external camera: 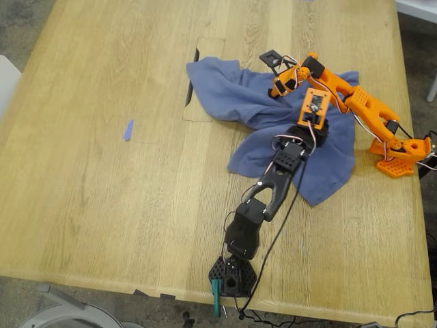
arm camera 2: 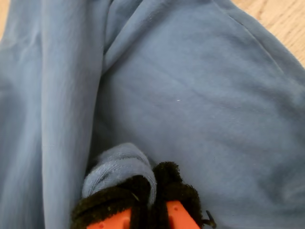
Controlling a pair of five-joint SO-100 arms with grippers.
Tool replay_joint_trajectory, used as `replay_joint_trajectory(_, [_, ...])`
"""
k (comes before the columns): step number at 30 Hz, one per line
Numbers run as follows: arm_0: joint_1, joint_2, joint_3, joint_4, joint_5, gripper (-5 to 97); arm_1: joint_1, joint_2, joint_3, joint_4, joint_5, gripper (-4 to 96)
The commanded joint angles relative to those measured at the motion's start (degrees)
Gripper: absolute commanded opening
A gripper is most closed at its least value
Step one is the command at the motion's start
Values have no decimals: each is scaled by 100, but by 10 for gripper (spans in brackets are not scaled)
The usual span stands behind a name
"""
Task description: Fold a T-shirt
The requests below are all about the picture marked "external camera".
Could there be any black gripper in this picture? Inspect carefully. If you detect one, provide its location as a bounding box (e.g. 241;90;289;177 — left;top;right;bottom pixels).
290;118;331;148

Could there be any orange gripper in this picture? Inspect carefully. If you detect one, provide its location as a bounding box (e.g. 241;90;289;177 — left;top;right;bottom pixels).
268;64;310;100

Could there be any blue printed T-shirt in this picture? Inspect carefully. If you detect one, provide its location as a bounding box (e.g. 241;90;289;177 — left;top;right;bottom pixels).
186;57;360;207

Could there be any black perforated arm base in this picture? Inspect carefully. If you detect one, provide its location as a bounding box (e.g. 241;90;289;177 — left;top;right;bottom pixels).
208;256;257;298

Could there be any orange perforated arm base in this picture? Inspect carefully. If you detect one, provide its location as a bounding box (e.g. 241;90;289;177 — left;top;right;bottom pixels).
369;135;433;179

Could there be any black clamp bar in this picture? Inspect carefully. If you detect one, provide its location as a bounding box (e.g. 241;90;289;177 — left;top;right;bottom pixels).
415;131;437;179

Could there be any white chair leg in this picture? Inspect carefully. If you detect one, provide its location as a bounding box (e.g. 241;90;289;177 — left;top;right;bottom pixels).
426;73;437;103

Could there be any white table corner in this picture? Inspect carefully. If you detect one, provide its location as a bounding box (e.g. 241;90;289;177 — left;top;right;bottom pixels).
395;0;437;25

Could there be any green table clamp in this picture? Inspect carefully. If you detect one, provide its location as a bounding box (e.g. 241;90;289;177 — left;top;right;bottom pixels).
210;278;223;318

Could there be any large grey round base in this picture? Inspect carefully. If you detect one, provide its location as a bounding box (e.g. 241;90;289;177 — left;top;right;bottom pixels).
18;282;121;328

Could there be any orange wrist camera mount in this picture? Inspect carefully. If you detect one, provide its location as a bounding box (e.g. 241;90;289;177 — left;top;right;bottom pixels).
296;87;331;131

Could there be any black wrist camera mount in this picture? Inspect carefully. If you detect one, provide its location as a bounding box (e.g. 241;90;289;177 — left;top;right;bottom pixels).
259;50;301;79

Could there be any wooden table cable hatch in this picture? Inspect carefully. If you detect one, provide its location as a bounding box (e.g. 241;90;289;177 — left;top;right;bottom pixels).
182;37;226;123

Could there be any black camera cable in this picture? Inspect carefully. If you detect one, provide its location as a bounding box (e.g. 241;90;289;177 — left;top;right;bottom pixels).
237;159;307;328

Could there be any black floor cable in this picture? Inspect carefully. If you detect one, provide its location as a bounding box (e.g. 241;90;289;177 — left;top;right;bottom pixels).
354;307;437;328

